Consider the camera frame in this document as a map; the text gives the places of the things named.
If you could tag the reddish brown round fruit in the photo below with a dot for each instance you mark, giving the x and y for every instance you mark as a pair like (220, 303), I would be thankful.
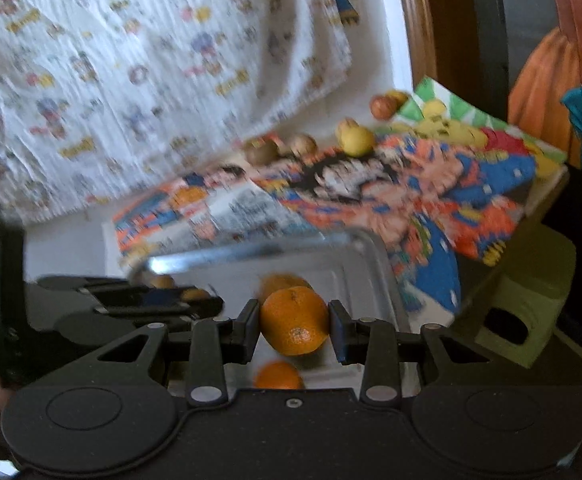
(383, 107)

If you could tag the wooden frame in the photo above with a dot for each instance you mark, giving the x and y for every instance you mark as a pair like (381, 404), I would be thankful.
(442, 41)

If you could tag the white cartoon print cloth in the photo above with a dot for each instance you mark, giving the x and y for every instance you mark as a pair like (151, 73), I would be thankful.
(103, 98)

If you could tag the colourful anime drawing sheet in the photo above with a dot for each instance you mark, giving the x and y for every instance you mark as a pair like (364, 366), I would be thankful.
(429, 202)

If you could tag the princess painting orange dress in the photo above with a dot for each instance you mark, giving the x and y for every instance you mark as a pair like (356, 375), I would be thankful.
(546, 98)

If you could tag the brown avocado-shaped mango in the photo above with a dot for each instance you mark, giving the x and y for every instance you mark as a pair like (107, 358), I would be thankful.
(273, 282)

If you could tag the silver metal tray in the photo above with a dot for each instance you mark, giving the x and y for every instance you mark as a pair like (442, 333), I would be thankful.
(348, 265)

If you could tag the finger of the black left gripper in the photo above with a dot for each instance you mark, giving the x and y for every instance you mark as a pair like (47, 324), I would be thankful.
(199, 308)
(97, 286)

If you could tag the striped pepino melon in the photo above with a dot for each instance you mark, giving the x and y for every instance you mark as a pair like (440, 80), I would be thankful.
(343, 126)
(302, 145)

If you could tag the yellow fruit behind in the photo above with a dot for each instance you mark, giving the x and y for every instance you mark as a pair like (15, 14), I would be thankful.
(399, 96)

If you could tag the yellow lemon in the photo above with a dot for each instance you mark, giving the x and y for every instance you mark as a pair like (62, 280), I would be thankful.
(357, 141)

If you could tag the brown kiwi with sticker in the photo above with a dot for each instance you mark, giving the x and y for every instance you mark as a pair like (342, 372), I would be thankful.
(260, 151)

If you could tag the small orange tangerine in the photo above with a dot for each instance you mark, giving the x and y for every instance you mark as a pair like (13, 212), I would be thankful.
(278, 375)
(294, 321)

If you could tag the grey-haired character drawing sheet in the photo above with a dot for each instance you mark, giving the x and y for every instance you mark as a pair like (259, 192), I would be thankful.
(179, 217)

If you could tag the green plastic stool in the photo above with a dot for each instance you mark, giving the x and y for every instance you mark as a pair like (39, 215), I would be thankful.
(529, 297)

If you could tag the small brown longan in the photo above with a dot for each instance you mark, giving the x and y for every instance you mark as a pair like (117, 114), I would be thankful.
(162, 282)
(194, 294)

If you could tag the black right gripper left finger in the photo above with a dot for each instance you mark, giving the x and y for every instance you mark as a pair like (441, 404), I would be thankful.
(115, 407)

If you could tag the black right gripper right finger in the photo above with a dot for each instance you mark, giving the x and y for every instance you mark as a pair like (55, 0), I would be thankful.
(477, 411)

